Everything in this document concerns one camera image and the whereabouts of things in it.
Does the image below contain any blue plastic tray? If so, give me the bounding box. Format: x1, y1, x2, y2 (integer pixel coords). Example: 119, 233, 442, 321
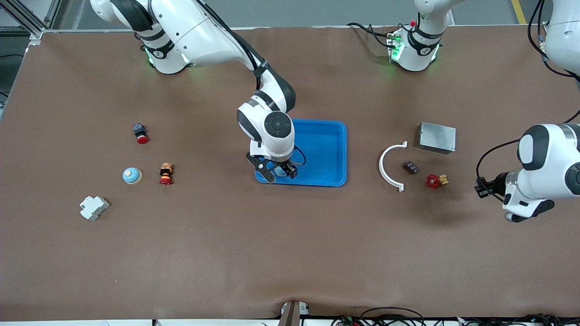
255, 119, 348, 187

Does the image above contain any silver metal power supply box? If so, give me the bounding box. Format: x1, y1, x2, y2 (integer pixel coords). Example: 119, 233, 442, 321
417, 122, 456, 155

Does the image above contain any brown table cover sheet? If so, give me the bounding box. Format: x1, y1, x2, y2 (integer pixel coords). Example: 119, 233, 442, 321
0, 25, 580, 322

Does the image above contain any white circuit breaker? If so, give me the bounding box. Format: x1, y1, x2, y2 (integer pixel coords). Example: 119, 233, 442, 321
80, 196, 110, 221

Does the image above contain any white curved plastic bracket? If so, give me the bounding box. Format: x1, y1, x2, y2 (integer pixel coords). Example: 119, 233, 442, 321
379, 141, 408, 193

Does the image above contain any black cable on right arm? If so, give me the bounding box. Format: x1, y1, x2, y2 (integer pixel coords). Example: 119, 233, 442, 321
194, 0, 308, 168

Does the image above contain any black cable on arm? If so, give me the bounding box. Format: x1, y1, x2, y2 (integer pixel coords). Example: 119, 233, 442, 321
476, 0, 580, 202
194, 0, 308, 168

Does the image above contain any bundle of black cables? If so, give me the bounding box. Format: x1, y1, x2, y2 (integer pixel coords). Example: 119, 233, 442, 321
331, 307, 580, 326

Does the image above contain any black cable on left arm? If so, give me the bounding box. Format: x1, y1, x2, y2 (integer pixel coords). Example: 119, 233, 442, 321
476, 0, 580, 202

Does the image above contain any black cable at arm base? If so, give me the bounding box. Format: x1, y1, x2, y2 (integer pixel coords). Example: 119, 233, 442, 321
347, 22, 395, 49

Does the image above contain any aluminium frame post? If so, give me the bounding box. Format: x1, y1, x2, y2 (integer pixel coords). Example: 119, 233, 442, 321
0, 0, 62, 46

